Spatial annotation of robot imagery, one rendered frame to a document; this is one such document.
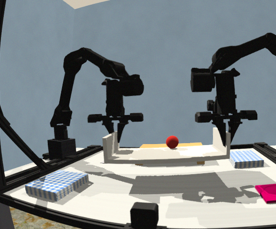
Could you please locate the white tray with raised ends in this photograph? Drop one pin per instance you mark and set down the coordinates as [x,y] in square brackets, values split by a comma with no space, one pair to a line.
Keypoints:
[163,155]

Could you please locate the red ball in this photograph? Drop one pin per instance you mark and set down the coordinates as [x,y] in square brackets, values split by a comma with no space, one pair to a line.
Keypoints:
[172,142]

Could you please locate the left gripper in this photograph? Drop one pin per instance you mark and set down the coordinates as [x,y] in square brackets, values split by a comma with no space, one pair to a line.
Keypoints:
[114,107]

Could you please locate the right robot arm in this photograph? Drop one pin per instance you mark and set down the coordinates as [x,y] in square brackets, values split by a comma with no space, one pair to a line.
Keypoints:
[203,80]

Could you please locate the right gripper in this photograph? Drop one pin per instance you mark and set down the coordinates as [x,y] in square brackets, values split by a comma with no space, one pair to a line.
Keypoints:
[226,105]

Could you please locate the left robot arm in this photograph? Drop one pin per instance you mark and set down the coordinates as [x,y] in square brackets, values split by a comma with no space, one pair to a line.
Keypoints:
[128,85]

